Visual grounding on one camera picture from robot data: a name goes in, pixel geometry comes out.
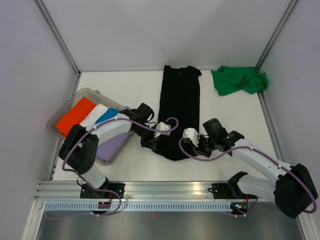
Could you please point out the blue rolled t shirt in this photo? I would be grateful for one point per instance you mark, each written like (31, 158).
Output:
(109, 114)

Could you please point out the green t shirt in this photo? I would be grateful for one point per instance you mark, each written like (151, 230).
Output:
(228, 80)

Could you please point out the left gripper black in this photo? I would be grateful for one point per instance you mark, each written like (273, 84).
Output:
(150, 143)

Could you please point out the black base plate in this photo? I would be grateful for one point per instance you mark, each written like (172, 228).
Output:
(228, 191)
(88, 193)

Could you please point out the black t shirt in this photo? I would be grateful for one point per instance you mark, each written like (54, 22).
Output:
(179, 98)

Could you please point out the aluminium frame post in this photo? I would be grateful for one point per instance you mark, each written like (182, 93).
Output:
(57, 35)
(276, 32)

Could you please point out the orange rolled t shirt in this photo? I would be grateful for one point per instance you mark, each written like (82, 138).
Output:
(74, 116)

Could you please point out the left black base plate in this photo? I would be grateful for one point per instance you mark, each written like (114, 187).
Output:
(88, 193)

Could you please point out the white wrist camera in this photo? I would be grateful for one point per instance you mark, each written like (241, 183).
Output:
(162, 129)
(191, 134)

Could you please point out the white slotted cable duct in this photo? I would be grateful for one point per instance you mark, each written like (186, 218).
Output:
(140, 206)

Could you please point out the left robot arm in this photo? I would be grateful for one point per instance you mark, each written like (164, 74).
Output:
(80, 147)

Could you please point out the lilac rolled t shirt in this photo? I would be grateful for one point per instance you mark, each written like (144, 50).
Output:
(108, 150)

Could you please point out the clear plastic bin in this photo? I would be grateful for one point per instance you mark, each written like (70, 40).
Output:
(94, 96)

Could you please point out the left aluminium frame post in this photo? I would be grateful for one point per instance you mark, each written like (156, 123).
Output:
(57, 35)

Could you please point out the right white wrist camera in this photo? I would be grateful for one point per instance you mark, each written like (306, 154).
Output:
(191, 134)

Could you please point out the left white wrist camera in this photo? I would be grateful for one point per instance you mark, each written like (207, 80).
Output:
(162, 129)

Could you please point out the aluminium front rail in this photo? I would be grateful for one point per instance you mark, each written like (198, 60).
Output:
(167, 191)

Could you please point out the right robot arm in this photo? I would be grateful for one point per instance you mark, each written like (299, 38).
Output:
(289, 187)

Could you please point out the white rolled t shirt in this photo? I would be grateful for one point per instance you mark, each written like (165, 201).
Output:
(94, 115)

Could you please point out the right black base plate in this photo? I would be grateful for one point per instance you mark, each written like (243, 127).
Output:
(228, 191)

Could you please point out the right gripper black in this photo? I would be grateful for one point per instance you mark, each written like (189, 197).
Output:
(199, 150)

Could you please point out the right aluminium frame post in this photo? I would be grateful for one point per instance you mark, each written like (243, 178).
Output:
(276, 32)

